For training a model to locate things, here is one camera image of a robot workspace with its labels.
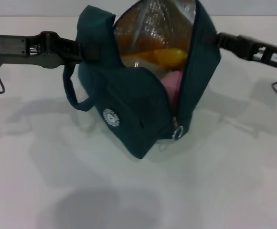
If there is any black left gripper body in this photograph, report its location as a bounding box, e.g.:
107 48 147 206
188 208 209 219
0 31 61 69

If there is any yellow banana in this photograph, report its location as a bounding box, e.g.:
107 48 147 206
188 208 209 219
121 47 188 68

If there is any dark teal lunch bag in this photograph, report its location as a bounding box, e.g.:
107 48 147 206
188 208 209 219
62 0 222 160

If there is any pink peach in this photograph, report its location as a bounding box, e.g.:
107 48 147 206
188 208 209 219
161 71 184 108

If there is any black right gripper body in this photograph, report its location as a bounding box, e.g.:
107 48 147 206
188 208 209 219
237 34 277 73

